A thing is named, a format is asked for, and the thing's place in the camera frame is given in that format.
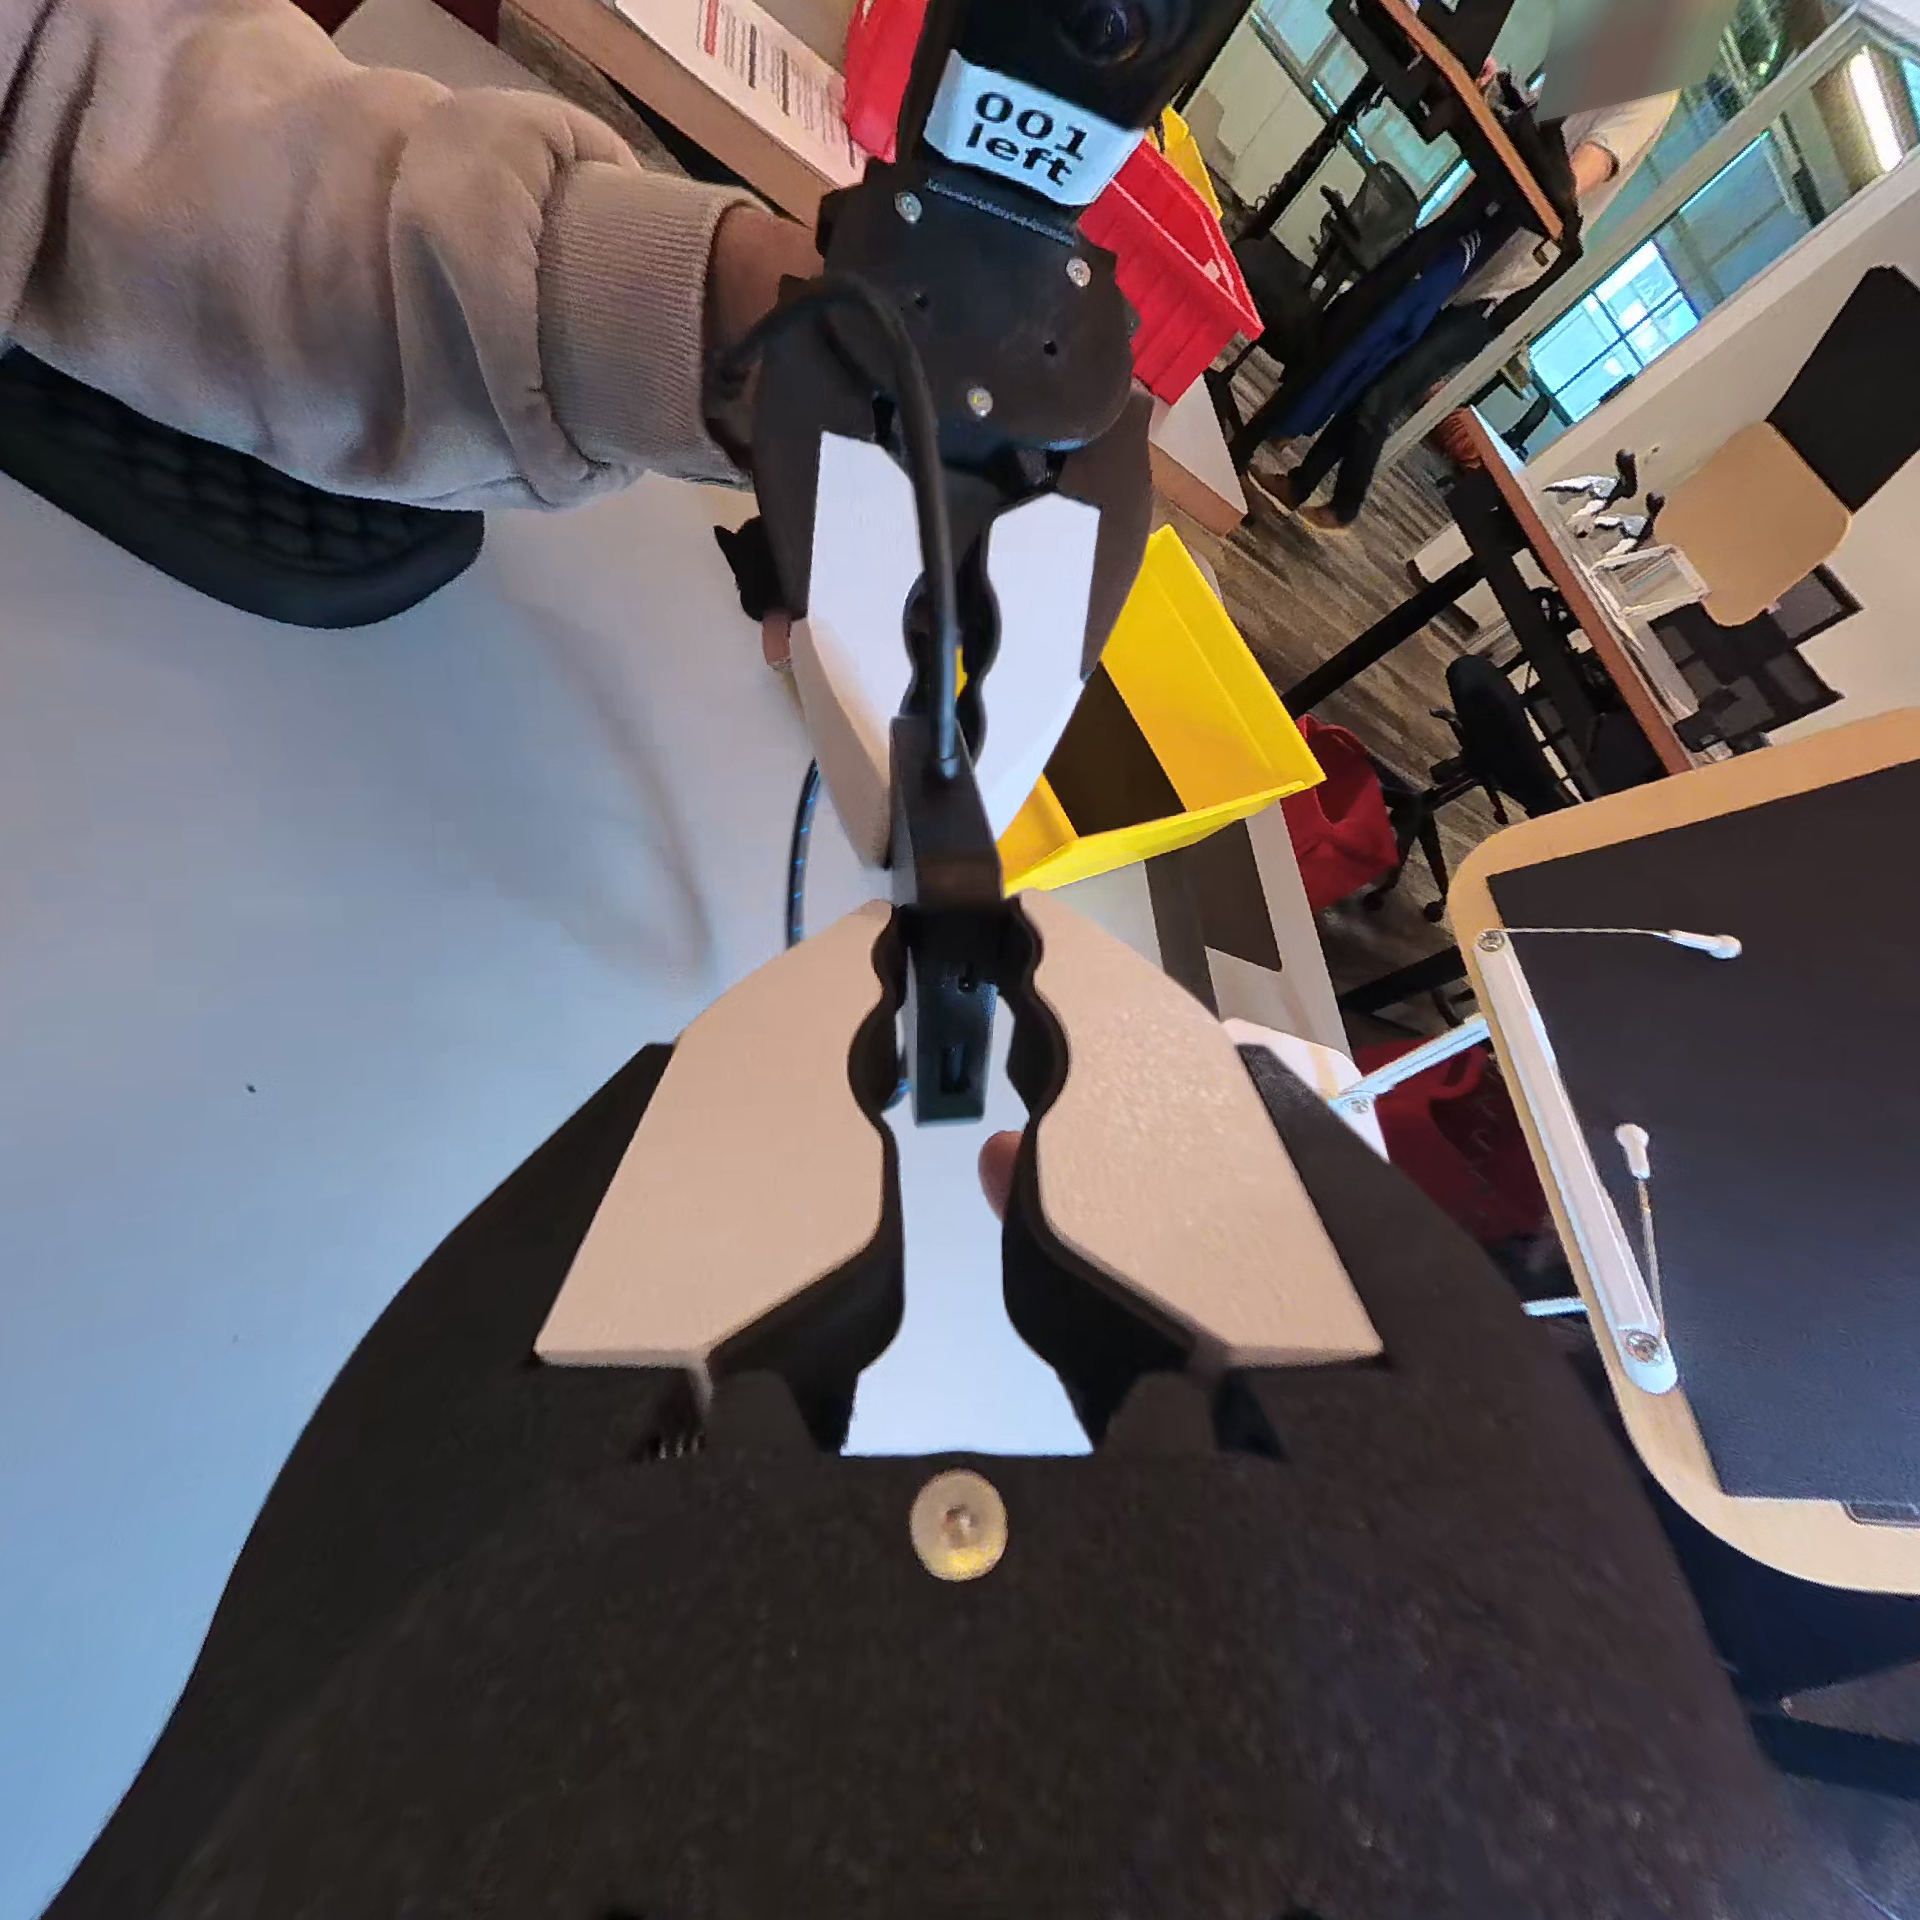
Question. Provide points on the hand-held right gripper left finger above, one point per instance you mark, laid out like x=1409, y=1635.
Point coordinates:
x=721, y=1200

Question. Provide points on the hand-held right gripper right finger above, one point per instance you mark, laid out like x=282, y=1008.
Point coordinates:
x=1185, y=1184

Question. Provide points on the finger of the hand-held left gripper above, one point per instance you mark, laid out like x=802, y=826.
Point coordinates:
x=855, y=630
x=1042, y=630

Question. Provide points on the yellow plastic bin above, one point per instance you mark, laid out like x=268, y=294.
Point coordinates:
x=1201, y=705

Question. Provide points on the small black adapter box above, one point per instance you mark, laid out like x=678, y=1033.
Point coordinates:
x=948, y=960

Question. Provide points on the person's left forearm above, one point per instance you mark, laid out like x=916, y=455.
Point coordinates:
x=301, y=225

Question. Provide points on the person's right hand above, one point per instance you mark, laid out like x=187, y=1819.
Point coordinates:
x=1003, y=1173

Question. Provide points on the person's left hand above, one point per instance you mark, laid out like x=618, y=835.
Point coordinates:
x=747, y=263

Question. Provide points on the black bin divider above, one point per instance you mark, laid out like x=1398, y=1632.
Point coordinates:
x=1111, y=750

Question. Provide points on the red plastic bin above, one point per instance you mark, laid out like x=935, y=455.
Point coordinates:
x=1185, y=254
x=1454, y=1140

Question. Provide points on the white printed sheet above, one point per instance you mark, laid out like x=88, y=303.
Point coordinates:
x=750, y=75

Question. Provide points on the red bag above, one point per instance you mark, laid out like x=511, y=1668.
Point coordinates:
x=1343, y=818

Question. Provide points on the white panel stand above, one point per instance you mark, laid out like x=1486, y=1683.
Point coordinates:
x=1574, y=1170

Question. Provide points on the black office chair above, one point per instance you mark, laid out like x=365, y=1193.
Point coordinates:
x=1492, y=734

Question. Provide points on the wooden standing desk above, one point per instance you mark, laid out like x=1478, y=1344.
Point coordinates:
x=1485, y=134

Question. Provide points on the long wooden table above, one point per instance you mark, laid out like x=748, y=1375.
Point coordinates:
x=1561, y=571

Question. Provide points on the black panel with tan border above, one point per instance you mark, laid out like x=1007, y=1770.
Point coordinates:
x=1771, y=1125

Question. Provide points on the black chair armrest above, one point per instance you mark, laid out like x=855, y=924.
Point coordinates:
x=225, y=494

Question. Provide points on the small black and tan panel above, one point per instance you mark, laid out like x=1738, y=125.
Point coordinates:
x=1754, y=524

